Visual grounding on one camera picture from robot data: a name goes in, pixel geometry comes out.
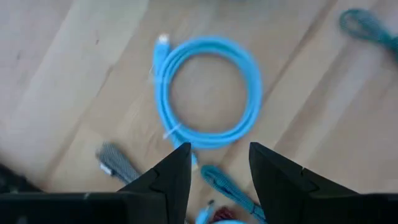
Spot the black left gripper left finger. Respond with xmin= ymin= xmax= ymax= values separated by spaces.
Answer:
xmin=0 ymin=142 xmax=192 ymax=224

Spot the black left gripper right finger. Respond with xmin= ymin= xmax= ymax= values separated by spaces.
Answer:
xmin=249 ymin=142 xmax=398 ymax=224

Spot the light blue USB cable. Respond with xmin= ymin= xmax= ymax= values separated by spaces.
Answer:
xmin=151 ymin=33 xmax=264 ymax=171

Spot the small dark red object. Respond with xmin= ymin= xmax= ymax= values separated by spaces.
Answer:
xmin=212 ymin=206 xmax=238 ymax=223

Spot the grey braided cable plug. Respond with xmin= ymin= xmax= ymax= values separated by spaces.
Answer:
xmin=95 ymin=142 xmax=141 ymax=185

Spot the teal black braided cable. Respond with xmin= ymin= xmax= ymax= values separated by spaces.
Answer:
xmin=200 ymin=164 xmax=267 ymax=223
xmin=338 ymin=8 xmax=398 ymax=62

